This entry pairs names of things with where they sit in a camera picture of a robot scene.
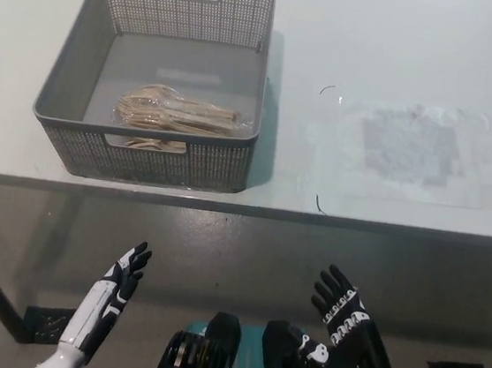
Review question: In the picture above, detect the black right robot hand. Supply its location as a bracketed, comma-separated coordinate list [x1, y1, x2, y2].
[294, 261, 411, 368]

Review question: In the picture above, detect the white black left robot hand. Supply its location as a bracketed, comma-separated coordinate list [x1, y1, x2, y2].
[57, 231, 155, 360]

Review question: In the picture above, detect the bag of wooden cutlery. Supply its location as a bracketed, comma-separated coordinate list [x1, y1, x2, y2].
[108, 79, 257, 162]

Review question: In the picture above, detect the robot left black torso block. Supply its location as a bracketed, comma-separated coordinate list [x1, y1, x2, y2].
[152, 303, 245, 368]

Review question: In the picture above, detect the grey perforated plastic basket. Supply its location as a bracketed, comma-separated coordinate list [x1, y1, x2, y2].
[24, 0, 277, 199]

